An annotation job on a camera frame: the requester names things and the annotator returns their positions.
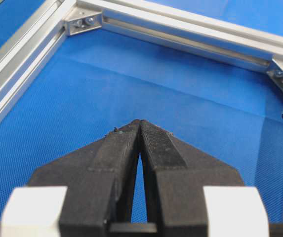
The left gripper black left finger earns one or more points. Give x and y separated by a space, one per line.
100 180

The aluminium extrusion frame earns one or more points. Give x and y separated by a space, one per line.
31 31

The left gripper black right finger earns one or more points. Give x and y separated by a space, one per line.
174 176

